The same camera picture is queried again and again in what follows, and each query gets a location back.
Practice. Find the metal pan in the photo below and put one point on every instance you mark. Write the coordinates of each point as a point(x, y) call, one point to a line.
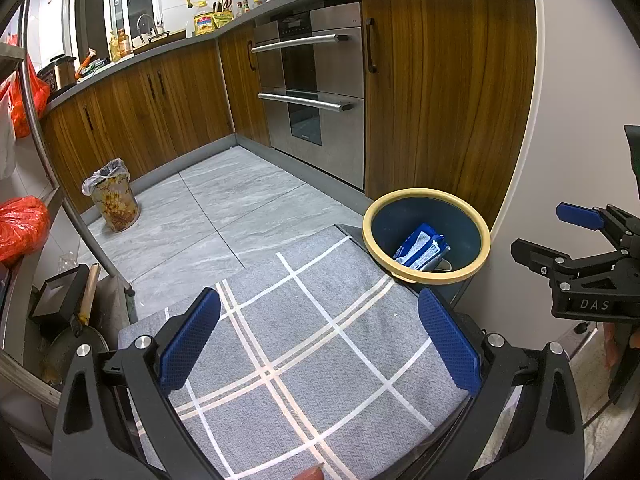
point(75, 355)

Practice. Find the grey checked mat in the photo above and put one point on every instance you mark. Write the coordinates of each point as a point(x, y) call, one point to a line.
point(310, 340)

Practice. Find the grey kitchen countertop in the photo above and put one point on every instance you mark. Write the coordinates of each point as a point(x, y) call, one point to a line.
point(150, 55)

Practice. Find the rice cooker pot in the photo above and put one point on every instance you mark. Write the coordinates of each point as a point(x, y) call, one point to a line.
point(57, 72)

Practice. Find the kitchen window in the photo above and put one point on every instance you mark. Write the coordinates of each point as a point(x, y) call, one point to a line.
point(125, 0)

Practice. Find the tall wooden cabinet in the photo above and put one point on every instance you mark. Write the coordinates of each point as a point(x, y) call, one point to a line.
point(450, 85)

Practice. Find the teal bin with yellow rim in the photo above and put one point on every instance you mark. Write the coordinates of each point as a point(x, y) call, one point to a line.
point(395, 220)

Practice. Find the orange plastic bag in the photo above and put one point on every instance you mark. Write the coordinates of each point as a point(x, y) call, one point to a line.
point(22, 100)
point(22, 230)

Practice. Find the yellow snack bags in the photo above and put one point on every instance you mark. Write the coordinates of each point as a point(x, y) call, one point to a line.
point(212, 22)

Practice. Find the person's right hand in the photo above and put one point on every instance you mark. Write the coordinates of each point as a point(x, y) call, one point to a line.
point(611, 350)

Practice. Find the stainless steel oven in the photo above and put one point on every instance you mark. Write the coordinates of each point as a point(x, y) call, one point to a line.
point(320, 110)

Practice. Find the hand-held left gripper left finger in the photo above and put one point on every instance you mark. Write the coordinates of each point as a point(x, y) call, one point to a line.
point(192, 340)

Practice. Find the cooking oil bottle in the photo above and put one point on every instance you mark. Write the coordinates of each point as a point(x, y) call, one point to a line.
point(120, 47)

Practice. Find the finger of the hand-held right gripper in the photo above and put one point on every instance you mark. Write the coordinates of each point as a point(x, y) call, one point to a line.
point(535, 255)
point(580, 215)

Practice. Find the person's left hand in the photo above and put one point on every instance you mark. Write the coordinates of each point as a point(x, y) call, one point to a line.
point(310, 474)

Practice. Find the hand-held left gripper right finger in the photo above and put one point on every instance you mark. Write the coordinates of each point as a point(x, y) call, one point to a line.
point(450, 340)

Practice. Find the floral waste bin with liner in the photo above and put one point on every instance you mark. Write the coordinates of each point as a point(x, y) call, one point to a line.
point(117, 200)

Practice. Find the kitchen faucet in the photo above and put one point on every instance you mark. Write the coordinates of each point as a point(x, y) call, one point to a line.
point(145, 27)

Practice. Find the steel storage rack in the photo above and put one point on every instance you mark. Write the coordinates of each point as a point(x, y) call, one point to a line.
point(50, 170)

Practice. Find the wooden base cabinets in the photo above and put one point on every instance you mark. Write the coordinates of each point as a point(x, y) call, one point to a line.
point(150, 105)

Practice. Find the black box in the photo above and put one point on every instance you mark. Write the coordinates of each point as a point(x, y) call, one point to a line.
point(57, 295)

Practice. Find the blue snack packet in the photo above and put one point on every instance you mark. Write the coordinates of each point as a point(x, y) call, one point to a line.
point(420, 247)

